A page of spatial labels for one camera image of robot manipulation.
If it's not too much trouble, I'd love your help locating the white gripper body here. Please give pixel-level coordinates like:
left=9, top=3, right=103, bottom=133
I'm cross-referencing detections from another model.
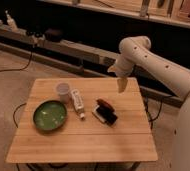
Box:
left=108, top=55, right=134, bottom=78

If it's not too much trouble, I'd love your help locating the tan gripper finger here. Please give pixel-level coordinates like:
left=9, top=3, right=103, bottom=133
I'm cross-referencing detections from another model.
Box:
left=117, top=78, right=128, bottom=93

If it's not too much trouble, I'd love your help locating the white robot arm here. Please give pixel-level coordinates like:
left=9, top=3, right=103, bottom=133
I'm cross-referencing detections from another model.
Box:
left=108, top=36, right=190, bottom=100

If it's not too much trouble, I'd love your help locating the white ceramic cup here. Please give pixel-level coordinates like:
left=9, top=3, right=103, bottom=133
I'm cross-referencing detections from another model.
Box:
left=56, top=83, right=70, bottom=103

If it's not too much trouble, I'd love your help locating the white tube bottle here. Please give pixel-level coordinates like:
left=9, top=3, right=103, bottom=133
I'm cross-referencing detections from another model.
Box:
left=71, top=89, right=85, bottom=120

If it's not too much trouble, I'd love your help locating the black box on ledge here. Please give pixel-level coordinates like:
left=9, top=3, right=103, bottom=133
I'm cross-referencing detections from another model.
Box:
left=44, top=29, right=63, bottom=42

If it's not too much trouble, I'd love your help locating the green round plate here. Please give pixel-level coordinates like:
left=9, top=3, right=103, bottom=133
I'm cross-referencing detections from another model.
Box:
left=33, top=100, right=67, bottom=132

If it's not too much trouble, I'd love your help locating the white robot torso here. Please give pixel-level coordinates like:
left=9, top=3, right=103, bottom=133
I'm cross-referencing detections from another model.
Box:
left=171, top=97, right=190, bottom=171

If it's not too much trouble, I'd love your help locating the white spray bottle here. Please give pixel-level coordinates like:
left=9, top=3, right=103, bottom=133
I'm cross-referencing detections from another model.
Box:
left=5, top=11, right=18, bottom=31

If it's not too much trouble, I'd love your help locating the black cable right of table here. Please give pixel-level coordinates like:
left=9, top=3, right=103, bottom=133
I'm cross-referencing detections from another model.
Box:
left=143, top=97, right=164, bottom=130

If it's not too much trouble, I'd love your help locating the black cable on floor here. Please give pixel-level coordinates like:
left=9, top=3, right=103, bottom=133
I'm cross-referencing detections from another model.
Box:
left=0, top=46, right=34, bottom=76

